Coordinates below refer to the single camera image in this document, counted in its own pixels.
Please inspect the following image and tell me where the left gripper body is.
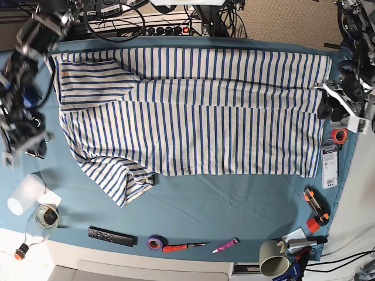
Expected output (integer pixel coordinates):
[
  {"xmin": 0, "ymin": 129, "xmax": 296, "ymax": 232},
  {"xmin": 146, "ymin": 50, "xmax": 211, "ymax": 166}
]
[{"xmin": 315, "ymin": 61, "xmax": 374, "ymax": 122}]

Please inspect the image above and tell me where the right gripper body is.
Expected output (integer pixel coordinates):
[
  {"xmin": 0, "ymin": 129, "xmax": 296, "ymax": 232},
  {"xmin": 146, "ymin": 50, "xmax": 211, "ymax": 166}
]
[{"xmin": 1, "ymin": 112, "xmax": 54, "ymax": 155}]

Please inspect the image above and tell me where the blue white striped T-shirt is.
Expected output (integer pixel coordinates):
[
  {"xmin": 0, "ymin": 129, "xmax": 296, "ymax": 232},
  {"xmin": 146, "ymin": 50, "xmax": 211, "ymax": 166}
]
[{"xmin": 52, "ymin": 47, "xmax": 332, "ymax": 207}]

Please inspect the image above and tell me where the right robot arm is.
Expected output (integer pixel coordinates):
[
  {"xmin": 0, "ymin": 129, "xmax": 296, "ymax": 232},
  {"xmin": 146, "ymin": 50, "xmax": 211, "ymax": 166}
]
[{"xmin": 1, "ymin": 1, "xmax": 83, "ymax": 165}]

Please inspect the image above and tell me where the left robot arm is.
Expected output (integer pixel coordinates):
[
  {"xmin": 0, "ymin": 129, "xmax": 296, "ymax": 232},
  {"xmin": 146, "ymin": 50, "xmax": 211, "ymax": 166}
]
[{"xmin": 315, "ymin": 1, "xmax": 374, "ymax": 129}]

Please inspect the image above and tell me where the hex key with brass sleeve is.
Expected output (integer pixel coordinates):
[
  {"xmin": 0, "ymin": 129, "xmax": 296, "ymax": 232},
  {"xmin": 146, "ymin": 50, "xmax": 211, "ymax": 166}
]
[{"xmin": 24, "ymin": 150, "xmax": 44, "ymax": 160}]

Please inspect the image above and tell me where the blue block with black knob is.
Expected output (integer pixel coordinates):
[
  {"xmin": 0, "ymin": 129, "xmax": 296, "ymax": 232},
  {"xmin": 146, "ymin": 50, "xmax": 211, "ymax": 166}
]
[{"xmin": 22, "ymin": 87, "xmax": 39, "ymax": 108}]

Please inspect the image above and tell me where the orange tape roll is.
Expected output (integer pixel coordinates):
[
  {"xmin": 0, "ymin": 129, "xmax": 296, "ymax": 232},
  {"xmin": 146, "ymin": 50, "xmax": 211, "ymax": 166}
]
[{"xmin": 331, "ymin": 128, "xmax": 348, "ymax": 145}]

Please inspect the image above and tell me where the clear packaged tool box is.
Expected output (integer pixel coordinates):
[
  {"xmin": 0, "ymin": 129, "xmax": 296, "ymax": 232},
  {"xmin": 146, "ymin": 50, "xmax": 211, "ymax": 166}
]
[{"xmin": 321, "ymin": 139, "xmax": 338, "ymax": 189}]

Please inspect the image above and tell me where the white plastic cup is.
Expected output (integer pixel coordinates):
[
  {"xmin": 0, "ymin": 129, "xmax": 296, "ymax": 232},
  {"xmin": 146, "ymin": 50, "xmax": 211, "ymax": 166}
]
[{"xmin": 7, "ymin": 174, "xmax": 46, "ymax": 215}]

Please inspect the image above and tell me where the teal table cloth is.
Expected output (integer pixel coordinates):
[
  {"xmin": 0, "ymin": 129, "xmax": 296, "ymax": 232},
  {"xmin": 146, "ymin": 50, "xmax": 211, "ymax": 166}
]
[{"xmin": 1, "ymin": 38, "xmax": 357, "ymax": 262}]

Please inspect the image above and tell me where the white paper card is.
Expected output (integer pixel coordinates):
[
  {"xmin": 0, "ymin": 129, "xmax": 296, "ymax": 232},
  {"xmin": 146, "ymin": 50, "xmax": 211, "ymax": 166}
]
[{"xmin": 37, "ymin": 189, "xmax": 62, "ymax": 208}]

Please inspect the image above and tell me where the clear glass bottle orange cap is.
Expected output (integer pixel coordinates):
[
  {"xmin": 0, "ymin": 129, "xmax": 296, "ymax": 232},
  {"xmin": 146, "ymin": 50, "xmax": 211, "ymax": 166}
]
[{"xmin": 14, "ymin": 204, "xmax": 60, "ymax": 261}]

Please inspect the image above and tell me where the orange black utility knife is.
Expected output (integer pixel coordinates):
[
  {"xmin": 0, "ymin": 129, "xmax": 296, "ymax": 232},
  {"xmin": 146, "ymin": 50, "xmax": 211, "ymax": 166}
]
[{"xmin": 303, "ymin": 187, "xmax": 330, "ymax": 233}]

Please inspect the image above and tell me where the black remote control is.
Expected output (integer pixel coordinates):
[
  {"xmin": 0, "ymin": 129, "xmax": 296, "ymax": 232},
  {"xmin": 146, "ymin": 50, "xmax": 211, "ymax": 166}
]
[{"xmin": 88, "ymin": 226, "xmax": 138, "ymax": 247}]

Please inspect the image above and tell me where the black marker pen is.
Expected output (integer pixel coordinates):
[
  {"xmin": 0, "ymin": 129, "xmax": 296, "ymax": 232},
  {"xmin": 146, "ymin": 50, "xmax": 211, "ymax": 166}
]
[{"xmin": 287, "ymin": 238, "xmax": 328, "ymax": 249}]

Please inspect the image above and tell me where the white folded paper note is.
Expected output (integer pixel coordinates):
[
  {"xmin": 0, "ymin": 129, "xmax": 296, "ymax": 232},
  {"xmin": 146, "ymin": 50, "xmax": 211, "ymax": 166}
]
[{"xmin": 282, "ymin": 227, "xmax": 307, "ymax": 255}]

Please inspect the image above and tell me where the pink tube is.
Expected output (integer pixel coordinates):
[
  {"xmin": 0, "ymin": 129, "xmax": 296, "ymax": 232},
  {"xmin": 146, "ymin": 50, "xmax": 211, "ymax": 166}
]
[{"xmin": 212, "ymin": 238, "xmax": 240, "ymax": 253}]

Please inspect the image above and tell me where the grey ceramic mug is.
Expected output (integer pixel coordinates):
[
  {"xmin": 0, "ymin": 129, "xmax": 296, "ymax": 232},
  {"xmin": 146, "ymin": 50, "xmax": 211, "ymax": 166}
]
[{"xmin": 259, "ymin": 240, "xmax": 290, "ymax": 277}]

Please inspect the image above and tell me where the blue clamp at bottom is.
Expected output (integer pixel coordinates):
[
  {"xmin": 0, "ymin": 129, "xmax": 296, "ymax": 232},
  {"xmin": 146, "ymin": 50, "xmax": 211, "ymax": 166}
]
[{"xmin": 273, "ymin": 247, "xmax": 312, "ymax": 281}]

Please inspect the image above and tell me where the black power strip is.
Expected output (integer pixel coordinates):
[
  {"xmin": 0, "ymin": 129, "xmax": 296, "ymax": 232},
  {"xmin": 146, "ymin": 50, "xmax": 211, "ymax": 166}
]
[{"xmin": 140, "ymin": 26, "xmax": 193, "ymax": 36}]

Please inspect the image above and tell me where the purple tape roll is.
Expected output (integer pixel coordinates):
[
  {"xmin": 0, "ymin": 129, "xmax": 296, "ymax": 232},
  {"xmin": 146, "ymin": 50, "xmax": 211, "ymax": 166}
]
[{"xmin": 146, "ymin": 235, "xmax": 168, "ymax": 251}]

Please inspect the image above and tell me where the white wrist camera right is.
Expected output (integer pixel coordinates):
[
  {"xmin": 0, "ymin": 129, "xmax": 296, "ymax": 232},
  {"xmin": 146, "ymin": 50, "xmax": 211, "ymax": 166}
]
[{"xmin": 2, "ymin": 152, "xmax": 20, "ymax": 169}]

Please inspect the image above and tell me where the orange handle screwdriver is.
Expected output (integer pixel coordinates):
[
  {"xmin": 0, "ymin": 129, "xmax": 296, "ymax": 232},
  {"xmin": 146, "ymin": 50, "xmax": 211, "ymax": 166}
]
[{"xmin": 162, "ymin": 242, "xmax": 209, "ymax": 253}]

